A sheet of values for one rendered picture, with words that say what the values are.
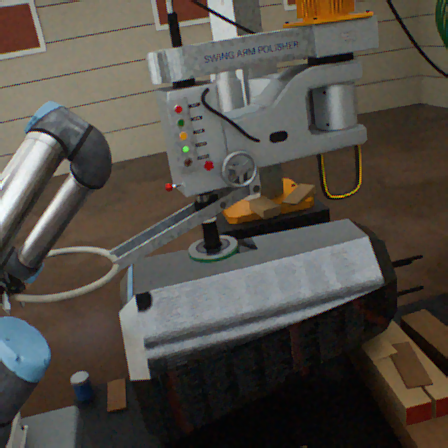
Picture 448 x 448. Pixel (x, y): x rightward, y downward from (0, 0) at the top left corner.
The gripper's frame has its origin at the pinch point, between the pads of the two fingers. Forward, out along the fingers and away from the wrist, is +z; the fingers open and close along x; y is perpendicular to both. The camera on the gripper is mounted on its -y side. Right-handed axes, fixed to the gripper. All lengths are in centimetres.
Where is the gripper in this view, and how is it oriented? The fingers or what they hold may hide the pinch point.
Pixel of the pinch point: (14, 307)
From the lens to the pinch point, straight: 204.9
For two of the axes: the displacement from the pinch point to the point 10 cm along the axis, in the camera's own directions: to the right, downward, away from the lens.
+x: 6.6, -3.3, 6.8
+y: 7.5, 1.9, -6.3
